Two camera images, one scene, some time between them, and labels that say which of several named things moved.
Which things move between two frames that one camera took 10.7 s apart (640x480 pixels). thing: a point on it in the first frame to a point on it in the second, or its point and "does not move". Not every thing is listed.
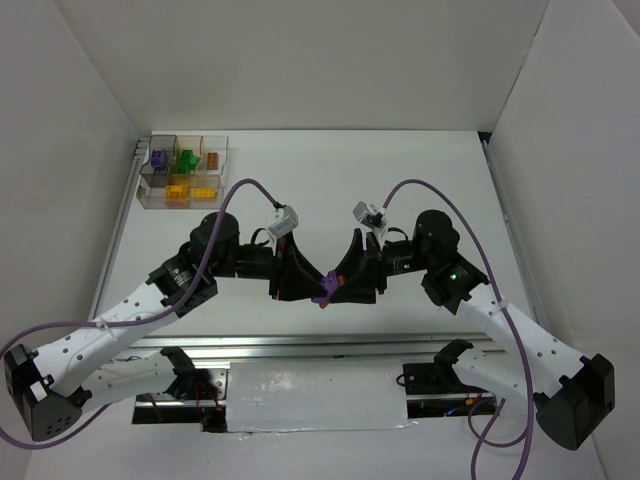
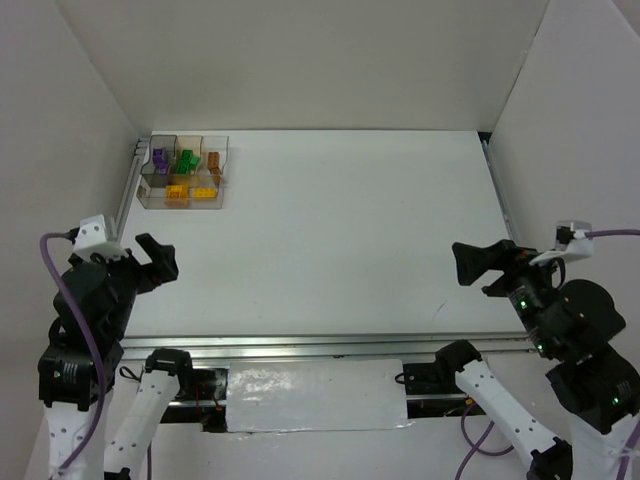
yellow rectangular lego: [205, 192] does not move
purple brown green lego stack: [330, 282] to [158, 160]
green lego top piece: [194, 161] does not move
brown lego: [212, 160] does not move
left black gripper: [275, 270] to [138, 270]
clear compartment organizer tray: [183, 172] does not move
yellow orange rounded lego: [176, 195] does not move
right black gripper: [379, 268] to [503, 265]
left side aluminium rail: [119, 229] does not move
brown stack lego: [341, 282] to [216, 174]
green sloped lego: [185, 156] does not move
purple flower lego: [158, 158] does not move
